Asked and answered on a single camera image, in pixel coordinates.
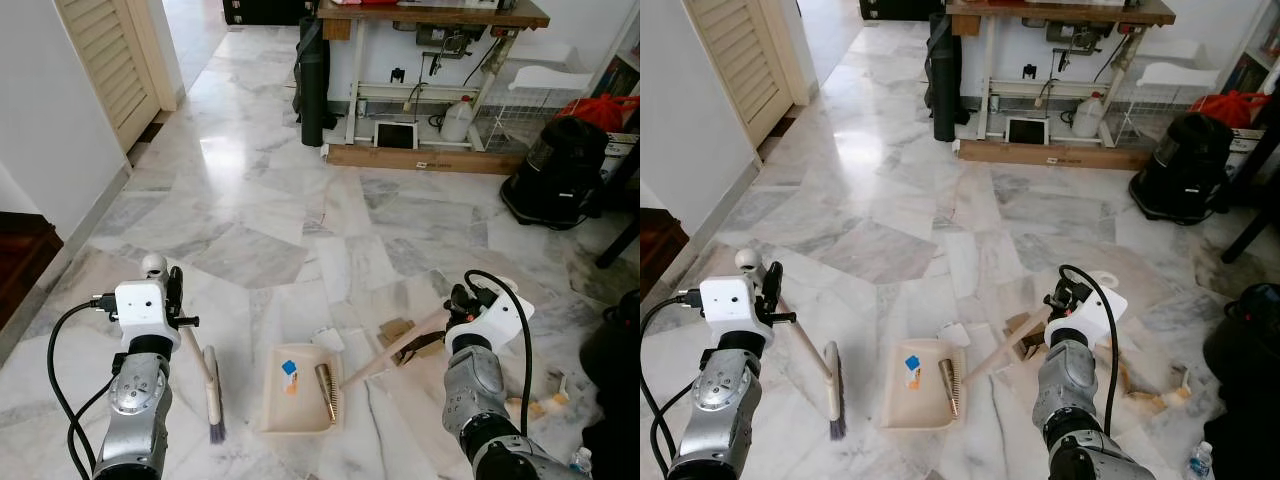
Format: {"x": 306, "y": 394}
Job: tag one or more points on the brass coloured tube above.
{"x": 326, "y": 390}
{"x": 948, "y": 385}

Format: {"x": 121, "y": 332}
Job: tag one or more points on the beige louvered door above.
{"x": 105, "y": 55}
{"x": 740, "y": 55}

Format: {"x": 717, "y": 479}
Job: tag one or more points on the black rolled bag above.
{"x": 942, "y": 85}
{"x": 312, "y": 90}

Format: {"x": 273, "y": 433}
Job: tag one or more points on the white framed tablet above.
{"x": 395, "y": 135}
{"x": 1027, "y": 131}

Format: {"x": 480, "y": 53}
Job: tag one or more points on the crumpled brown paper debris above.
{"x": 550, "y": 400}
{"x": 1165, "y": 395}

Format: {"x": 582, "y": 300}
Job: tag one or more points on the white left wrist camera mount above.
{"x": 140, "y": 305}
{"x": 725, "y": 300}

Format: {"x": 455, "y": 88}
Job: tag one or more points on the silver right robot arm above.
{"x": 475, "y": 385}
{"x": 1065, "y": 385}

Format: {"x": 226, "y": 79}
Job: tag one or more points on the white bookshelf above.
{"x": 625, "y": 70}
{"x": 1250, "y": 70}

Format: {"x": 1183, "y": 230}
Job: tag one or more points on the red plastic bag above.
{"x": 600, "y": 108}
{"x": 1230, "y": 107}

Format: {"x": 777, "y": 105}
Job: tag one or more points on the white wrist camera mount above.
{"x": 495, "y": 320}
{"x": 1095, "y": 315}
{"x": 725, "y": 300}
{"x": 140, "y": 305}

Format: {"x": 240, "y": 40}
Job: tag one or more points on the black cloth bundle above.
{"x": 615, "y": 450}
{"x": 1250, "y": 440}

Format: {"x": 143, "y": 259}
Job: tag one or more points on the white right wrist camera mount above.
{"x": 495, "y": 320}
{"x": 1095, "y": 315}

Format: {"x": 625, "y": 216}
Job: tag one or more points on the white plastic jug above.
{"x": 1088, "y": 118}
{"x": 456, "y": 122}

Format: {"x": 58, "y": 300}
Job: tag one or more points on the dark cabinet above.
{"x": 270, "y": 10}
{"x": 900, "y": 8}

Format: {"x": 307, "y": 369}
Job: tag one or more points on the small white box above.
{"x": 328, "y": 340}
{"x": 952, "y": 335}

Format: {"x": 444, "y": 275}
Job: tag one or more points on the clear plastic bottle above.
{"x": 581, "y": 462}
{"x": 1198, "y": 462}

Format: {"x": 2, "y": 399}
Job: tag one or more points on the long wooden plank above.
{"x": 420, "y": 158}
{"x": 1050, "y": 154}

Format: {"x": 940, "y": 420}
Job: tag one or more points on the wooden top sewing table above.
{"x": 1060, "y": 12}
{"x": 430, "y": 14}

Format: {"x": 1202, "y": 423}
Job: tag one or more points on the black vacuum cleaner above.
{"x": 1185, "y": 165}
{"x": 560, "y": 170}

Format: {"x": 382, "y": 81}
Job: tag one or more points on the black legged table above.
{"x": 612, "y": 255}
{"x": 1245, "y": 243}

